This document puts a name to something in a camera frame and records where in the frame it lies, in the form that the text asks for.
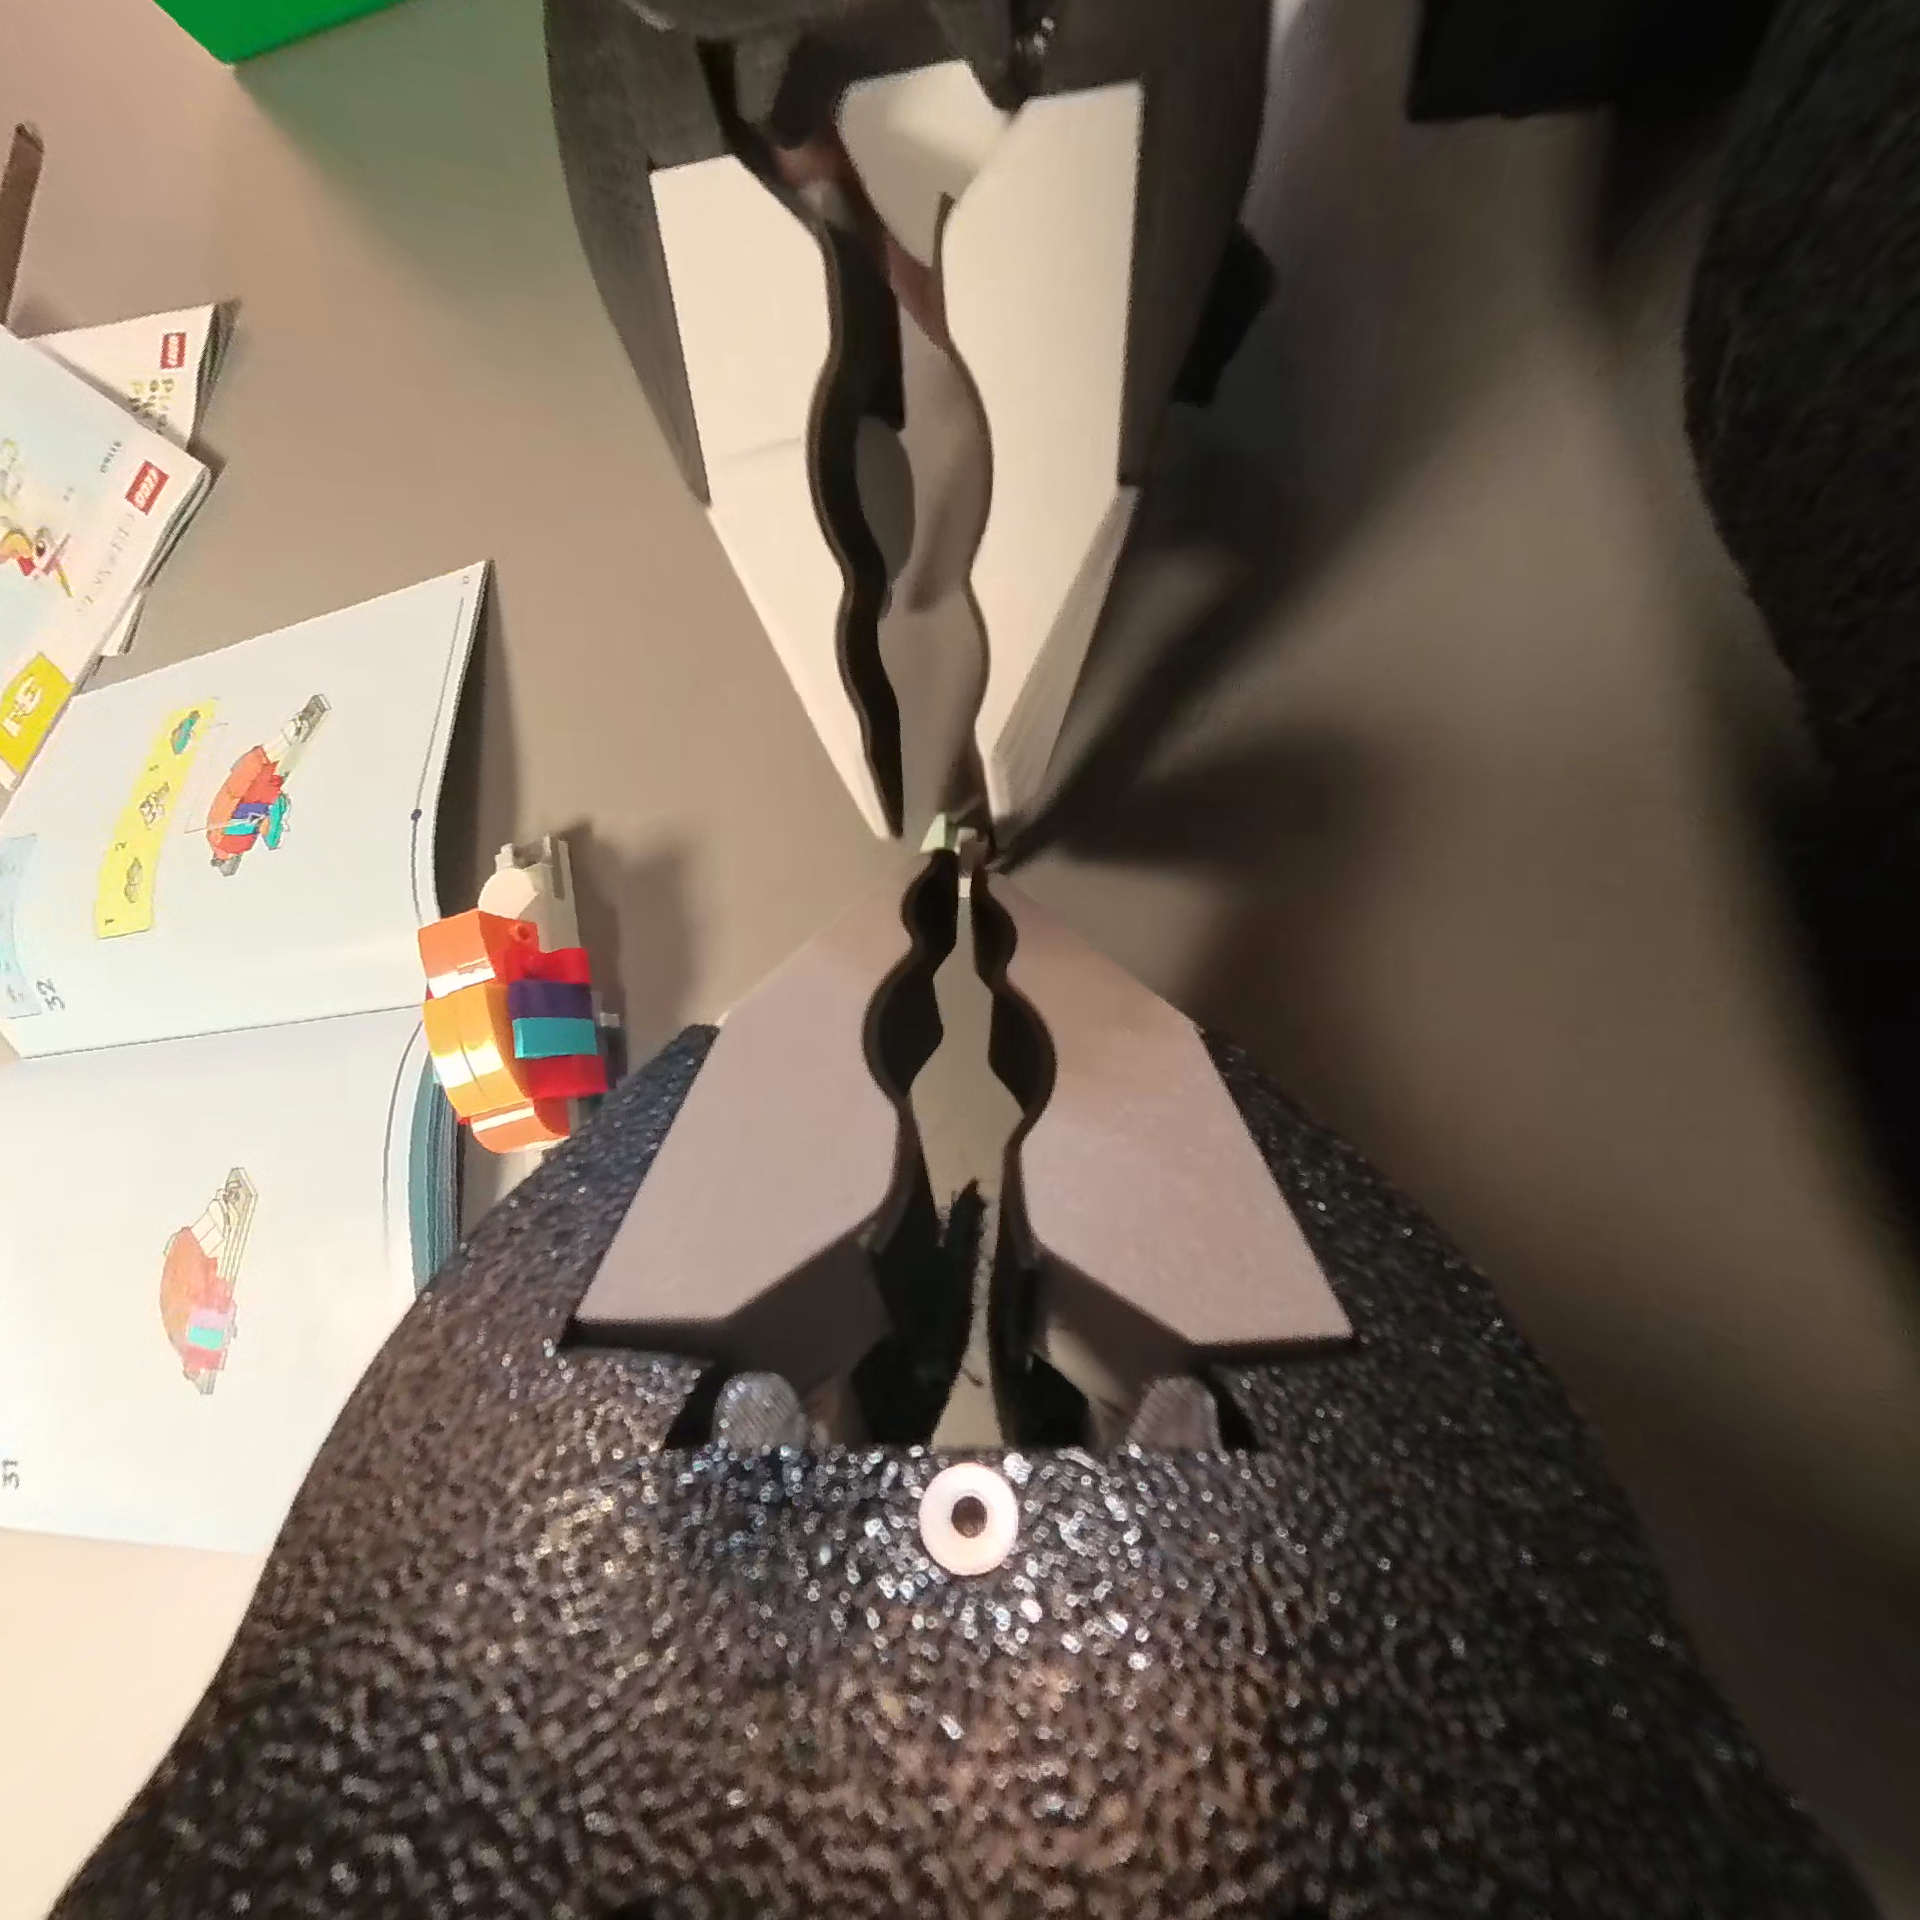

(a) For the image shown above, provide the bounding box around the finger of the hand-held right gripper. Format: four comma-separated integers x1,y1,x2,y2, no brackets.
648,147,922,838
840,60,1155,823

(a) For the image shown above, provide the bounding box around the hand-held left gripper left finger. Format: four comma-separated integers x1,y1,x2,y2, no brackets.
575,852,962,1439

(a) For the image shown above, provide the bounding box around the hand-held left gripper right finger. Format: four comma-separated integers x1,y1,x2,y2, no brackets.
972,856,1355,1432

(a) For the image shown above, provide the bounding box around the orange red lego model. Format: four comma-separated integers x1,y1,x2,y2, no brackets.
416,832,619,1157

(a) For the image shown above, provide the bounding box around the open lego instruction booklet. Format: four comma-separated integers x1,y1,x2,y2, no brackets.
0,563,497,1557

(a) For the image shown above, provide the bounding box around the green plastic bin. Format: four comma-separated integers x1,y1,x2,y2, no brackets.
188,0,396,64

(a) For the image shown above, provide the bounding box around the small white instruction booklet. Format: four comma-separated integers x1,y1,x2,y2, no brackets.
31,299,242,662

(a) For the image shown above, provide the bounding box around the bird cover instruction booklet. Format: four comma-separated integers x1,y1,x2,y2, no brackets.
0,322,214,797

